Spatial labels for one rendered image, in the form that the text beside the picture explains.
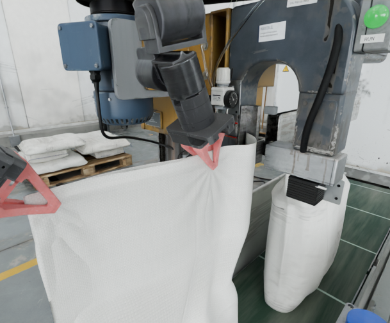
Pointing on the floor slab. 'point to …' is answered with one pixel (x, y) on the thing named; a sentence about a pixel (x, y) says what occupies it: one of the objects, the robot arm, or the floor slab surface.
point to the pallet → (125, 159)
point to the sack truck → (115, 130)
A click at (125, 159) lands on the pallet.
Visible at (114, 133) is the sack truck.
